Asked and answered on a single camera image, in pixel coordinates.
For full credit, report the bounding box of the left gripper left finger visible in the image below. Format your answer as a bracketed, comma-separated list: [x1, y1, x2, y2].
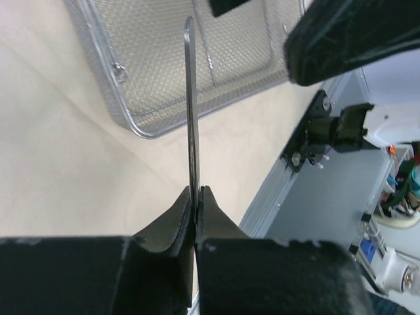
[1, 189, 195, 314]

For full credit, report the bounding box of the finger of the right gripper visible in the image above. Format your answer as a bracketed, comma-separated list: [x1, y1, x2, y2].
[283, 1, 419, 87]
[207, 0, 249, 18]

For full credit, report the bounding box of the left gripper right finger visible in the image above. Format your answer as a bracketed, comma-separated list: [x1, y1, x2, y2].
[196, 186, 373, 314]

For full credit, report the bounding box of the wire mesh instrument tray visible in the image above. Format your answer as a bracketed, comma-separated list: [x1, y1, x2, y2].
[66, 1, 306, 138]

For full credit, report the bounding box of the beige wrapping cloth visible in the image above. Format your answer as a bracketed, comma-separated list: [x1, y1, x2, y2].
[1, 1, 317, 236]

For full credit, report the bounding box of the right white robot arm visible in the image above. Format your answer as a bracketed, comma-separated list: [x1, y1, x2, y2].
[283, 0, 419, 159]

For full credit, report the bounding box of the cluttered background equipment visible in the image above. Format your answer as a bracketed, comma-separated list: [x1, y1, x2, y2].
[349, 144, 419, 296]

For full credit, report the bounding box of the aluminium front rail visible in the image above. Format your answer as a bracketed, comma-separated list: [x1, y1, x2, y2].
[240, 73, 350, 238]

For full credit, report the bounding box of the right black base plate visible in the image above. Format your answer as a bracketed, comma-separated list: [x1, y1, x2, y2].
[282, 89, 337, 173]

